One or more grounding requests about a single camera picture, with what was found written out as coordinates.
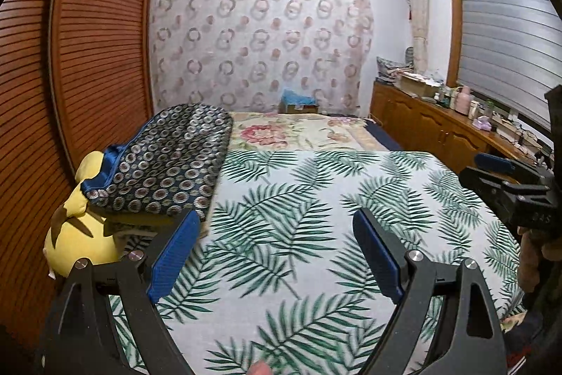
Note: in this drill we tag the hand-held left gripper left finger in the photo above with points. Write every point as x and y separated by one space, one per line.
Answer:
173 256

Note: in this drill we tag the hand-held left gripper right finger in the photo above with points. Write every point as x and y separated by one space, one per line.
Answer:
377 256

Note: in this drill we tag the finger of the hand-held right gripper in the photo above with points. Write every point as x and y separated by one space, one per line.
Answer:
483 181
496 163

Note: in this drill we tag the navy patterned satin pajama top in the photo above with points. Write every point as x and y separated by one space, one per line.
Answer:
167 168

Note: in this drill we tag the person's right hand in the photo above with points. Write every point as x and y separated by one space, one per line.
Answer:
531 256

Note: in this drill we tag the person's left hand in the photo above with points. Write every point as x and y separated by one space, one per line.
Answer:
260 369

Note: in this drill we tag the purple tissue pack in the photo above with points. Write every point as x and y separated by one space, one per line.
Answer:
483 123

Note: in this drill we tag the pink thermos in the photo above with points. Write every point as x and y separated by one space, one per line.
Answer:
462 100

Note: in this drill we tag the palm leaf blanket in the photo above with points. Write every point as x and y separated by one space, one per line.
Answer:
307 225

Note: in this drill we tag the wooden cabinet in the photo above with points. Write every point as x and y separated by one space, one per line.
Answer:
421 124

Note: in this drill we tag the yellow plush toy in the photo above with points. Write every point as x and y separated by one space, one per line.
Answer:
83 234

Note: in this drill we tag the navy mattress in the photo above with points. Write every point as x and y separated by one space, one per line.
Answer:
386 140

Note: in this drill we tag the open cardboard box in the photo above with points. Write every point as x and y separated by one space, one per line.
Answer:
417 86

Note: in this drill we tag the grey window blind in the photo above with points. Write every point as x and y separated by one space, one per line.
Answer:
500 28

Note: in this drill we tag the stack of folded cloths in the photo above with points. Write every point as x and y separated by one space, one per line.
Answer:
390 69

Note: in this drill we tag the floral bed sheet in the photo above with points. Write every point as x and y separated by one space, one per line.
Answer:
285 133

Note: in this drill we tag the red cloth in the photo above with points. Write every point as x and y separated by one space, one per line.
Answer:
516 361

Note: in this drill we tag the small cardboard box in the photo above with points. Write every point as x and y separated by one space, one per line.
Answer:
303 109

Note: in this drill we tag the cream window curtain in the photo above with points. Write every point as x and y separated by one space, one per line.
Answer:
419 6

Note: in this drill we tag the box with blue cloth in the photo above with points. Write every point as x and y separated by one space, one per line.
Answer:
298 97

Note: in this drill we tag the wooden louvred wardrobe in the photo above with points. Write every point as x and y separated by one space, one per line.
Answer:
101 28

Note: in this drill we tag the circle patterned wall curtain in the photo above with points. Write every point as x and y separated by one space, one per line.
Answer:
263 41

